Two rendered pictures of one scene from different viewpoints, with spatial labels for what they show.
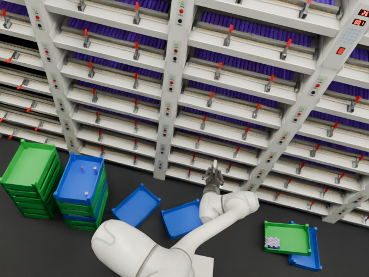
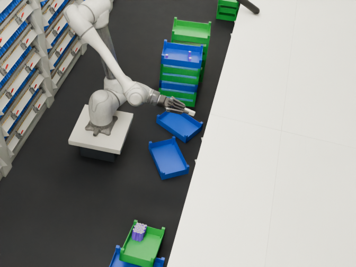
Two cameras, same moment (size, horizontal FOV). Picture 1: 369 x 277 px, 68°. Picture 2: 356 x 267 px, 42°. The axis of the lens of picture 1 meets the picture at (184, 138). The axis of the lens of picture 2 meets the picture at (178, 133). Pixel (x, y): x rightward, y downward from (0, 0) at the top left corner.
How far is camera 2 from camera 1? 2.60 m
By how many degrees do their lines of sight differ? 60
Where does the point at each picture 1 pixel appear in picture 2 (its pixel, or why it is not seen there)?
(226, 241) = (146, 194)
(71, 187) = (175, 53)
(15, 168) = (189, 27)
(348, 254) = not seen: outside the picture
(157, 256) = (85, 8)
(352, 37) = not seen: hidden behind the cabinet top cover
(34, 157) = (200, 34)
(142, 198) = (190, 130)
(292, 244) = (135, 251)
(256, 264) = (121, 217)
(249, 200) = (133, 89)
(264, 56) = not seen: hidden behind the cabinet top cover
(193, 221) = (167, 168)
